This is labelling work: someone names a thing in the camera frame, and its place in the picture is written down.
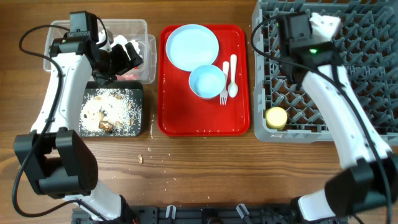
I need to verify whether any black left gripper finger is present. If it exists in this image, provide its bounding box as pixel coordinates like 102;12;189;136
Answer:
110;44;132;75
125;42;144;69

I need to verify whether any black food waste tray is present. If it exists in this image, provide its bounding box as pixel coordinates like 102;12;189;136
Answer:
78;81;144;138

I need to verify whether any crumpled white tissue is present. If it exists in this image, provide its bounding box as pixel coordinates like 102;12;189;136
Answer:
111;35;144;58

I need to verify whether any white plastic fork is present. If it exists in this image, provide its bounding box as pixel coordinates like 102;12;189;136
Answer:
220;61;229;105

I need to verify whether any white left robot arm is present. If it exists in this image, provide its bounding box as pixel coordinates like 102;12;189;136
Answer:
14;11;143;223

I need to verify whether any yellow plastic cup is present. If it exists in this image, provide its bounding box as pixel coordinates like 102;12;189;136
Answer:
265;107;288;130

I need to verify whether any grey dishwasher rack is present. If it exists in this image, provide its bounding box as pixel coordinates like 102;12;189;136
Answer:
251;1;397;146

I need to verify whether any clear plastic waste bin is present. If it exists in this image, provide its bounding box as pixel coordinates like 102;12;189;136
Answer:
43;19;157;85

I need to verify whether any red snack wrapper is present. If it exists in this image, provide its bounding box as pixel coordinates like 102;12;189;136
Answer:
117;73;140;81

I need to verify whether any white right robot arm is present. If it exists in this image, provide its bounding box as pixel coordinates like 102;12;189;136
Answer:
277;12;397;222

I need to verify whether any light blue bowl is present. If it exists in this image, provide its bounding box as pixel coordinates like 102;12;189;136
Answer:
188;65;226;100

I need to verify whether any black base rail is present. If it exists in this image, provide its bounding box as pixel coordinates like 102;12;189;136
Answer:
71;202;348;224

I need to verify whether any light blue plate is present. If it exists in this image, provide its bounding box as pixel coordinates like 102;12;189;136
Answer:
165;24;220;72

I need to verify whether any white plastic spoon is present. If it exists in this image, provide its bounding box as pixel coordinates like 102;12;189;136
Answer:
228;54;238;98

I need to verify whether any red serving tray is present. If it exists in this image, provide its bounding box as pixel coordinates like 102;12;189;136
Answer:
157;24;251;136

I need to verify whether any food crumb on table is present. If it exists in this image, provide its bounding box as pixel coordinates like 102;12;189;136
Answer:
137;154;144;164

